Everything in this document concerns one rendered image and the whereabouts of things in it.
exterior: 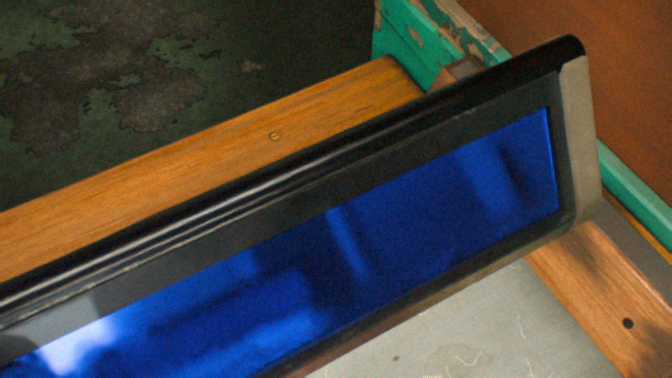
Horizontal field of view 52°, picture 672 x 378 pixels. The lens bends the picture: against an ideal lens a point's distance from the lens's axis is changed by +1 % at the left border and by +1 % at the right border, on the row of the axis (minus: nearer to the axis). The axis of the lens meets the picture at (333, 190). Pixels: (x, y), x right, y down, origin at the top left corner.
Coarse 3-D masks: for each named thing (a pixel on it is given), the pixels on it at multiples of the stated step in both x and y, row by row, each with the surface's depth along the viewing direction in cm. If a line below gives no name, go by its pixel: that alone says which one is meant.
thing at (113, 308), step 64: (512, 64) 25; (576, 64) 25; (384, 128) 23; (448, 128) 24; (512, 128) 25; (576, 128) 26; (256, 192) 21; (320, 192) 22; (384, 192) 24; (448, 192) 25; (512, 192) 26; (576, 192) 27; (64, 256) 20; (128, 256) 20; (192, 256) 21; (256, 256) 22; (320, 256) 23; (384, 256) 24; (448, 256) 26; (512, 256) 27; (0, 320) 19; (64, 320) 20; (128, 320) 21; (192, 320) 22; (256, 320) 23; (320, 320) 24; (384, 320) 25
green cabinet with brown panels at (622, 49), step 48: (432, 0) 64; (480, 0) 60; (528, 0) 54; (576, 0) 50; (624, 0) 46; (480, 48) 60; (528, 48) 56; (624, 48) 48; (624, 96) 49; (624, 144) 51; (624, 192) 52
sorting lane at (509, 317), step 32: (480, 288) 61; (512, 288) 61; (544, 288) 61; (416, 320) 59; (448, 320) 59; (480, 320) 59; (512, 320) 59; (544, 320) 59; (352, 352) 58; (384, 352) 58; (416, 352) 58; (448, 352) 58; (480, 352) 58; (512, 352) 58; (544, 352) 58; (576, 352) 58
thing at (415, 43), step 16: (384, 0) 72; (400, 0) 69; (384, 16) 73; (400, 16) 70; (416, 16) 68; (384, 32) 75; (400, 32) 72; (416, 32) 69; (432, 32) 66; (384, 48) 77; (400, 48) 73; (416, 48) 70; (432, 48) 67; (448, 48) 65; (400, 64) 75; (416, 64) 72; (432, 64) 69; (416, 80) 73; (432, 80) 70
